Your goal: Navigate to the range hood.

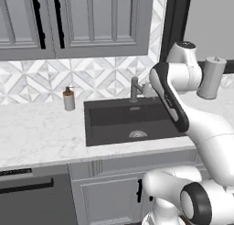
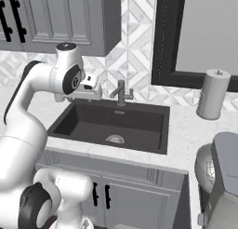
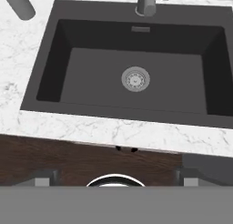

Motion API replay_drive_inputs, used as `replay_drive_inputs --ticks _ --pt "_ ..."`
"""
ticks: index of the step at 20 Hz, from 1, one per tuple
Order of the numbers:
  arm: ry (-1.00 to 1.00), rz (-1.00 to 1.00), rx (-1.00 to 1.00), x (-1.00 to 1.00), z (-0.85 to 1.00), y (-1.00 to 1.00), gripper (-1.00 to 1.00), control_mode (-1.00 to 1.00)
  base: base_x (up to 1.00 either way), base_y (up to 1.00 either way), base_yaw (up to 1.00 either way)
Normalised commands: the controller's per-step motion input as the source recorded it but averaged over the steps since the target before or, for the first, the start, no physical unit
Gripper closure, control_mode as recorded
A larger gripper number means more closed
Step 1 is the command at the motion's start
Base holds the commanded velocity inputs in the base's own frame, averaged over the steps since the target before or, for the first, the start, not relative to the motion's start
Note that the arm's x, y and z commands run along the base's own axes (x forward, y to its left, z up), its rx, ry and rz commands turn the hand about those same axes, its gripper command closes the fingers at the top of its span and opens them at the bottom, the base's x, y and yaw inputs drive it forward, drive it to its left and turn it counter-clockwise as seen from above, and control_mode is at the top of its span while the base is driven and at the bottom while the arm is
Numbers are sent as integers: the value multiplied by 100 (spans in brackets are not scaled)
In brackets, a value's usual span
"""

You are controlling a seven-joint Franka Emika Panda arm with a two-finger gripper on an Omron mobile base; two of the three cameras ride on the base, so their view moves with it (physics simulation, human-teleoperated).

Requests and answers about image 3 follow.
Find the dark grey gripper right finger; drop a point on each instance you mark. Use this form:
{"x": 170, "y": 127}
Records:
{"x": 179, "y": 177}

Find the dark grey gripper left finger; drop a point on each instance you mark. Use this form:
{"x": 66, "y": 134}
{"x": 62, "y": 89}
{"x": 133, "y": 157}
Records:
{"x": 50, "y": 177}

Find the grey dishwasher front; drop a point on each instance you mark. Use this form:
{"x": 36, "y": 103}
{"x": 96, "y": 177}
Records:
{"x": 212, "y": 167}

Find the dark wood cupboard front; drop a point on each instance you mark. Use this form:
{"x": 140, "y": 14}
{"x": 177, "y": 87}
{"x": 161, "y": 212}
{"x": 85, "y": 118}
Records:
{"x": 85, "y": 164}

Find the white and black round thing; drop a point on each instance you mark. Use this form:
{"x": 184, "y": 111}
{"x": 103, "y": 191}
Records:
{"x": 115, "y": 176}

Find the dark grey sink basin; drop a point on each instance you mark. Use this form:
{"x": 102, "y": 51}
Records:
{"x": 136, "y": 57}

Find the grey metal tap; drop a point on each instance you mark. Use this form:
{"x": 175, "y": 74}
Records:
{"x": 145, "y": 4}

